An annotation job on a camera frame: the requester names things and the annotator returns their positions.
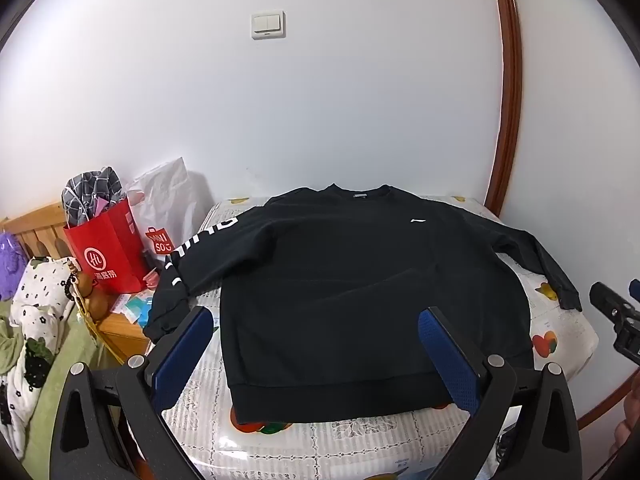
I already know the light blue packet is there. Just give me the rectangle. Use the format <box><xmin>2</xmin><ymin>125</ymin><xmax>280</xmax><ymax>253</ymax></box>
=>
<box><xmin>119</xmin><ymin>294</ymin><xmax>154</xmax><ymax>326</ymax></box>

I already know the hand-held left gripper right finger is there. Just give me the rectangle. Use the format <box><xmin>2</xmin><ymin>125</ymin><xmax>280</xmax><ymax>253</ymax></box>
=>
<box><xmin>417</xmin><ymin>306</ymin><xmax>583</xmax><ymax>480</ymax></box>

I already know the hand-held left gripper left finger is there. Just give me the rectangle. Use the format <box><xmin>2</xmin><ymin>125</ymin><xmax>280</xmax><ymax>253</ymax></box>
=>
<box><xmin>49</xmin><ymin>306</ymin><xmax>215</xmax><ymax>480</ymax></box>

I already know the person's right hand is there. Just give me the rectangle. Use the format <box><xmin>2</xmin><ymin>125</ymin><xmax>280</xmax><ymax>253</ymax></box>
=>
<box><xmin>616</xmin><ymin>377</ymin><xmax>640</xmax><ymax>456</ymax></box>

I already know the red shopping bag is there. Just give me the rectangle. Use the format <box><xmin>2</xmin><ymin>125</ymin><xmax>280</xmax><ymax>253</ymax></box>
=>
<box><xmin>62</xmin><ymin>195</ymin><xmax>151</xmax><ymax>295</ymax></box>

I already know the white light switch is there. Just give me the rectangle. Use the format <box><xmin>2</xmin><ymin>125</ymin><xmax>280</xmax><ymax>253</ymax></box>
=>
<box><xmin>251</xmin><ymin>11</ymin><xmax>287</xmax><ymax>40</ymax></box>

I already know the green bed sheet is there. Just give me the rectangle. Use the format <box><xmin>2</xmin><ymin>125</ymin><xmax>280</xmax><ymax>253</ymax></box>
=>
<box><xmin>0</xmin><ymin>300</ymin><xmax>108</xmax><ymax>480</ymax></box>

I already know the brown wooden door frame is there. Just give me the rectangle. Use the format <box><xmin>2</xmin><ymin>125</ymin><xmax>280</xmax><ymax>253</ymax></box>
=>
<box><xmin>485</xmin><ymin>0</ymin><xmax>524</xmax><ymax>216</ymax></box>

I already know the fruit print tablecloth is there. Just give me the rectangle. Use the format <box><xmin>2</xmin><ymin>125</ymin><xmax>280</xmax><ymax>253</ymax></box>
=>
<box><xmin>160</xmin><ymin>195</ymin><xmax>601</xmax><ymax>480</ymax></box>

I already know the bead strand with gourd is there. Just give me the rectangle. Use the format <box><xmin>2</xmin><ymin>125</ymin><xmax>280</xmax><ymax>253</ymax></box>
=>
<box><xmin>65</xmin><ymin>259</ymin><xmax>109</xmax><ymax>322</ymax></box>

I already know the white floral blanket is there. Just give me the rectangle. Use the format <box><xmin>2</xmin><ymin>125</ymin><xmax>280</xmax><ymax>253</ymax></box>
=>
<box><xmin>0</xmin><ymin>256</ymin><xmax>81</xmax><ymax>461</ymax></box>

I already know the white plastic bag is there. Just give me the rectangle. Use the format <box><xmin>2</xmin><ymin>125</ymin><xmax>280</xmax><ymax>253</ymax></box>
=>
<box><xmin>122</xmin><ymin>157</ymin><xmax>211</xmax><ymax>261</ymax></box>

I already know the brown wooden baseboard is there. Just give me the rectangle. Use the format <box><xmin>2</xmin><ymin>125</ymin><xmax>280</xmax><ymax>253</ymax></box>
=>
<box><xmin>575</xmin><ymin>360</ymin><xmax>640</xmax><ymax>431</ymax></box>

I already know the wooden headboard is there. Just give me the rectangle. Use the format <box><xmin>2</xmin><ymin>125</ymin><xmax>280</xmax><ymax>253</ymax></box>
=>
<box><xmin>0</xmin><ymin>202</ymin><xmax>71</xmax><ymax>261</ymax></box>

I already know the grey plaid cloth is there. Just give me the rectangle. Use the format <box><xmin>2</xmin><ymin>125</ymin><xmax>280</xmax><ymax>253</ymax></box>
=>
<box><xmin>61</xmin><ymin>166</ymin><xmax>126</xmax><ymax>228</ymax></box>

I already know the wooden nightstand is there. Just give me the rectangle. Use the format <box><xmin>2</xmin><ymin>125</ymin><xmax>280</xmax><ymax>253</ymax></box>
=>
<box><xmin>95</xmin><ymin>287</ymin><xmax>157</xmax><ymax>367</ymax></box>

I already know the black sweatshirt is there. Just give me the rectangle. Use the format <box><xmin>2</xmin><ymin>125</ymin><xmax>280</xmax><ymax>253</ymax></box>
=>
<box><xmin>142</xmin><ymin>184</ymin><xmax>583</xmax><ymax>423</ymax></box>

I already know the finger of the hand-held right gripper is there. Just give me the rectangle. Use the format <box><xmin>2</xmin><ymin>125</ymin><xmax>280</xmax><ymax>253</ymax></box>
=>
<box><xmin>589</xmin><ymin>281</ymin><xmax>640</xmax><ymax>367</ymax></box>

